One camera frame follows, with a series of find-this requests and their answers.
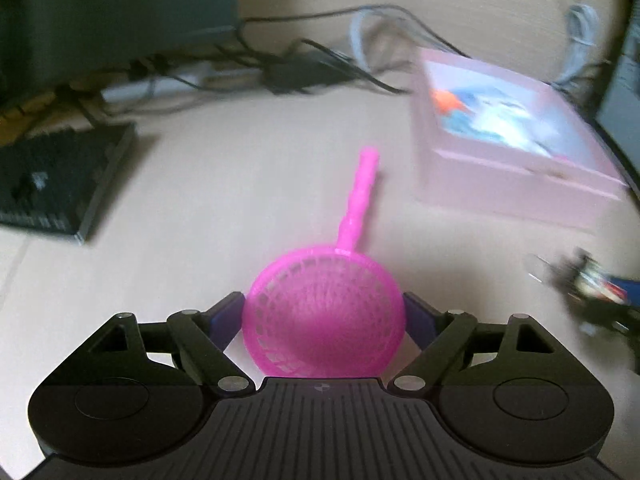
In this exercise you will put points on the dark monitor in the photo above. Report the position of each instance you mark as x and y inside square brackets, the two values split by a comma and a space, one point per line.
[100, 5]

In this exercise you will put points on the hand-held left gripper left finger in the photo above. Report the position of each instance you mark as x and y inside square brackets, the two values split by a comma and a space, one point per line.
[227, 318]

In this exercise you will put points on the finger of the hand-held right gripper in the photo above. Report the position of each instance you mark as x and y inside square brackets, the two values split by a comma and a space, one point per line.
[610, 317]
[622, 291]

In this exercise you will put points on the pink cardboard box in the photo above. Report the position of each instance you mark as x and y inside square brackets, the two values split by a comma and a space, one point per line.
[500, 187]

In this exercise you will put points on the pink toy net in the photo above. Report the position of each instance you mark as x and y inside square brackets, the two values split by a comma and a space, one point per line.
[325, 320]

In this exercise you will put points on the black keyboard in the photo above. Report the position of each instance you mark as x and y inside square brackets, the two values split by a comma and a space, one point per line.
[50, 180]

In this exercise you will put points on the orange plastic toy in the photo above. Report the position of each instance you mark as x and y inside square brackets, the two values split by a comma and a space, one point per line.
[446, 102]

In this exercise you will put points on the blue white packet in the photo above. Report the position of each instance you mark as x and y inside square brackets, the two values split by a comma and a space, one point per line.
[500, 110]

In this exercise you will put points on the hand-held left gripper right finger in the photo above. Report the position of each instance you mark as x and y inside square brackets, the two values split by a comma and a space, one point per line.
[418, 318]

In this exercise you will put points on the grey power strip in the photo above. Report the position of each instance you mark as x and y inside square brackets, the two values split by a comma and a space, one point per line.
[150, 85]

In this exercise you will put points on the black computer case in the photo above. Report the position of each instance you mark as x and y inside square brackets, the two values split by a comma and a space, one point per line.
[625, 85]

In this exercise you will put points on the black power adapter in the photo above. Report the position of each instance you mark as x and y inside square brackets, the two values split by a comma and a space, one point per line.
[300, 73]

